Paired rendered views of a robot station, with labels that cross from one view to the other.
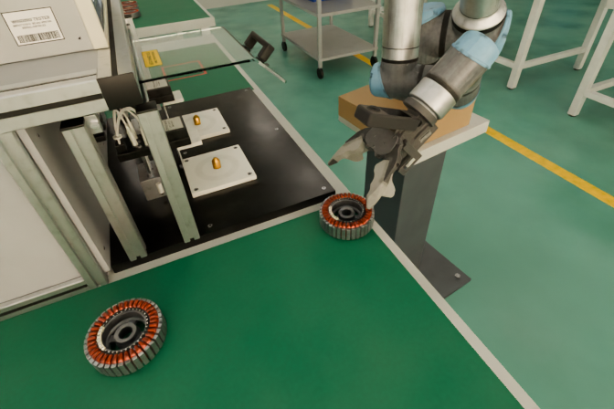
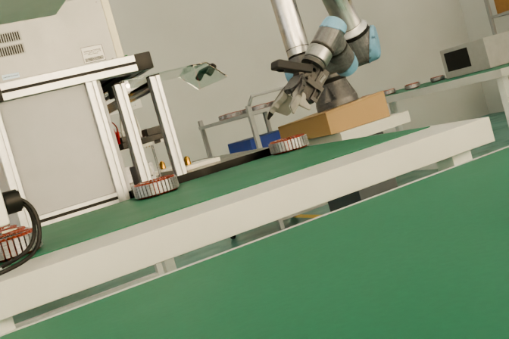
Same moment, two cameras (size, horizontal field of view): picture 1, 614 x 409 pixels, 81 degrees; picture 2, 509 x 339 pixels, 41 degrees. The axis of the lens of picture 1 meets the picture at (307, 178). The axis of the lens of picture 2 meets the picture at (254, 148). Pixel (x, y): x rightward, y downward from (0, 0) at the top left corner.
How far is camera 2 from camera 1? 1.45 m
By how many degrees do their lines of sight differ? 36
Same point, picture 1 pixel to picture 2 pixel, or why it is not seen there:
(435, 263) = not seen: hidden behind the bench
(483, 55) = (335, 23)
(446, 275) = not seen: hidden behind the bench
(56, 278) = (99, 191)
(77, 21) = (112, 50)
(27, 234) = (90, 150)
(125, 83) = (145, 56)
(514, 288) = not seen: outside the picture
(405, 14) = (291, 26)
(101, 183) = (129, 122)
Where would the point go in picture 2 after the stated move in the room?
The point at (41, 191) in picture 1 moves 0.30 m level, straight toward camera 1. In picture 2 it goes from (103, 116) to (176, 91)
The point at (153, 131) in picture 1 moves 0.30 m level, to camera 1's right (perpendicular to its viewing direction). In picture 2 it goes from (157, 89) to (263, 60)
